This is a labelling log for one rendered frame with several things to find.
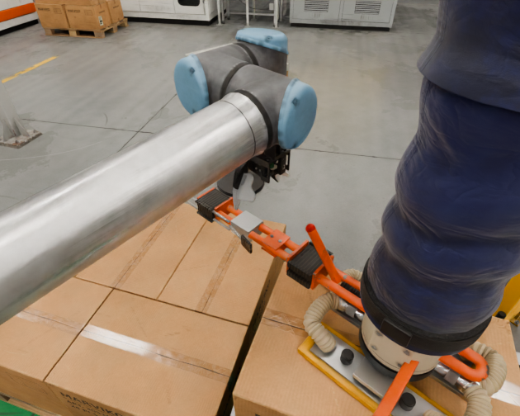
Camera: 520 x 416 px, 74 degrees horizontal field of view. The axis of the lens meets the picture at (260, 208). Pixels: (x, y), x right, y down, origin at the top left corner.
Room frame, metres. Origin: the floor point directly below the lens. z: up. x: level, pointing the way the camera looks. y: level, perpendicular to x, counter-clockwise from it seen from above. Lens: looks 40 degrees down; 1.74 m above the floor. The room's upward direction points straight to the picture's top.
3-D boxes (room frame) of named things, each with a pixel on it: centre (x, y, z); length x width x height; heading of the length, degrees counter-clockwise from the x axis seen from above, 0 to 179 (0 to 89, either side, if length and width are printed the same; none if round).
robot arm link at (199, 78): (0.56, 0.07, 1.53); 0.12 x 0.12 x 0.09; 47
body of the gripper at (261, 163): (0.65, -0.01, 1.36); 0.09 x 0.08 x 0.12; 48
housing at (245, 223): (0.71, 0.04, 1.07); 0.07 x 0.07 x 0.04; 48
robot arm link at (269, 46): (0.65, 0.00, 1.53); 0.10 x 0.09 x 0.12; 137
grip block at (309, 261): (0.57, -0.12, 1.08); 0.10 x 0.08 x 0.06; 138
